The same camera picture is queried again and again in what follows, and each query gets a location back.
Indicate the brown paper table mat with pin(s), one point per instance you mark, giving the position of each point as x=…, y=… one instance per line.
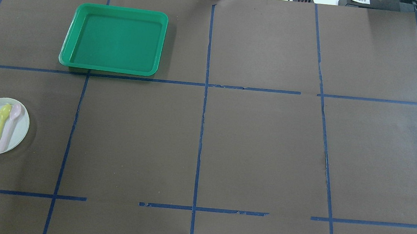
x=264, y=117

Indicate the green plastic tray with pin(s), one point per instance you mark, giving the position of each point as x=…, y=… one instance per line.
x=115, y=39

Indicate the black device box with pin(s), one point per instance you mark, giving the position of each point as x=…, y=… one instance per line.
x=388, y=5

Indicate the pink plastic spoon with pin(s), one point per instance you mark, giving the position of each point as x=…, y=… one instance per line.
x=15, y=113

